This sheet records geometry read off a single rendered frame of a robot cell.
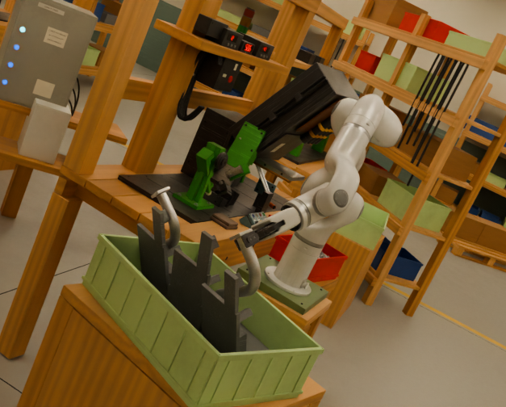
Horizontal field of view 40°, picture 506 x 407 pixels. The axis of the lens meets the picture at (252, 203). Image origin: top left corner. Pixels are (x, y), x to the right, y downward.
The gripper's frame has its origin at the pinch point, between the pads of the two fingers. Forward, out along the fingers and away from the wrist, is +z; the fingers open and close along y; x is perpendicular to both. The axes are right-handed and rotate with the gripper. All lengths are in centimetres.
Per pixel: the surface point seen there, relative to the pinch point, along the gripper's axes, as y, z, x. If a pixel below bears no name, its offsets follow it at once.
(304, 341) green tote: -20.3, -14.3, 34.0
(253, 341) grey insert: -34.7, -6.9, 29.1
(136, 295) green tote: -31.4, 20.7, 0.3
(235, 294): -2.8, 8.2, 10.6
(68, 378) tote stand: -58, 41, 13
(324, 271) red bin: -96, -84, 31
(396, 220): -268, -289, 51
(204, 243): -14.9, 3.3, -4.1
